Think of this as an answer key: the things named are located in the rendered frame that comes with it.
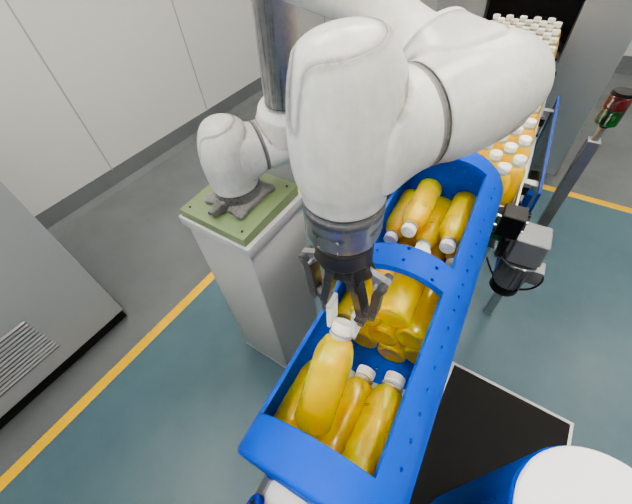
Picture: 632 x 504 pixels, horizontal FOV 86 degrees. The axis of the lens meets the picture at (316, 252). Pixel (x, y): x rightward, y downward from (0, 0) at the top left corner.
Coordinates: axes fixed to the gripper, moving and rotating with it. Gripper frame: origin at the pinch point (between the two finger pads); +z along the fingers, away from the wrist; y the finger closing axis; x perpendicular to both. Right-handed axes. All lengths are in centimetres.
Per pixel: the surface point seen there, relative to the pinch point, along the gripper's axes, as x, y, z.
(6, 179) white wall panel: 32, -274, 81
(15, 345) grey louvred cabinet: -38, -151, 88
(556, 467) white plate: 1.5, 41.0, 23.4
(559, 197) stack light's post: 104, 41, 41
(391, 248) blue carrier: 21.1, 0.7, 4.5
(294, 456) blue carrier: -20.9, 2.4, 4.0
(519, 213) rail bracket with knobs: 71, 26, 27
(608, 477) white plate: 4, 49, 23
